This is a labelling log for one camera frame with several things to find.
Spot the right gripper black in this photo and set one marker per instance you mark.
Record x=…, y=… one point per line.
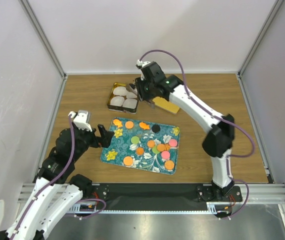
x=139, y=82

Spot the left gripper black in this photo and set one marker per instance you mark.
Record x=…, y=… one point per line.
x=106, y=136

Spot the metal tongs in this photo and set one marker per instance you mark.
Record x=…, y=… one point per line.
x=142, y=95

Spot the green round cookie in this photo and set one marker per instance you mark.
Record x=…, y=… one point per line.
x=135, y=140

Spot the orange fish cookie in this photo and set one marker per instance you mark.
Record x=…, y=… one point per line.
x=118, y=123
x=144, y=126

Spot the black sandwich cookie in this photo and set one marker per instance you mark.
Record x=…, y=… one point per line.
x=155, y=128
x=133, y=89

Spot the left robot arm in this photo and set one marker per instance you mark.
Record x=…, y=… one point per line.
x=40, y=213

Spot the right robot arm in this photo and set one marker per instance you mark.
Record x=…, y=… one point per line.
x=219, y=129

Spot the gold tin lid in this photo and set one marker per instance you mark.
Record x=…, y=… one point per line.
x=166, y=105

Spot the white paper cup back-right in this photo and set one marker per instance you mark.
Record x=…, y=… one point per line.
x=131, y=95

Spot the orange round cookie top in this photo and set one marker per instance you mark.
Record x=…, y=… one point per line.
x=129, y=124

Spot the white paper cup front-right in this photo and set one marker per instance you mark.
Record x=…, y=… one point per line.
x=130, y=103

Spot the orange dotted cookie front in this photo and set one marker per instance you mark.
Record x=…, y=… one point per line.
x=128, y=161

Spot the orange dotted cookie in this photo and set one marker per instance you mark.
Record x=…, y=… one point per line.
x=169, y=165
x=128, y=161

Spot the white paper cup back-left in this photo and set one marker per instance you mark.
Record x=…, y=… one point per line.
x=120, y=91

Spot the square cookie tin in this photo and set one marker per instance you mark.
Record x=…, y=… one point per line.
x=120, y=109

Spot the white paper cup front-left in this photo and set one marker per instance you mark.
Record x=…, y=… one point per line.
x=117, y=101

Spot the orange round cookie centre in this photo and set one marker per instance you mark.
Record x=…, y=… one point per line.
x=151, y=144

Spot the teal floral tray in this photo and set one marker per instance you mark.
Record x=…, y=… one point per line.
x=143, y=157

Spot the green cookie under pile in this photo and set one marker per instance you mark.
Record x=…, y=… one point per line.
x=155, y=150

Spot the orange round cookie pile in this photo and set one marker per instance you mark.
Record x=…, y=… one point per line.
x=161, y=147

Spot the pink round cookie upper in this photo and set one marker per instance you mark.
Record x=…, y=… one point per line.
x=173, y=143

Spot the pink round cookie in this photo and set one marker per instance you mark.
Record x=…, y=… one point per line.
x=165, y=155
x=173, y=143

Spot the pink round cookie lower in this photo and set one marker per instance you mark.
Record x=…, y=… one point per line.
x=165, y=155

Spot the orange dotted cookie right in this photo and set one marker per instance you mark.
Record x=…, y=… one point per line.
x=169, y=165

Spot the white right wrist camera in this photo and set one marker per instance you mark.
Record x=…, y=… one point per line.
x=140, y=64

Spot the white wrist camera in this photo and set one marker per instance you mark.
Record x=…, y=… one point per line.
x=140, y=64
x=81, y=120

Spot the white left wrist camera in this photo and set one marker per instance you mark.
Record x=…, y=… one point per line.
x=81, y=120

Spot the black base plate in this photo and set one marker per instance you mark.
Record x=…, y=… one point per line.
x=163, y=197

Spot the aluminium frame rail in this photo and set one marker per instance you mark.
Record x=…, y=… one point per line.
x=253, y=194

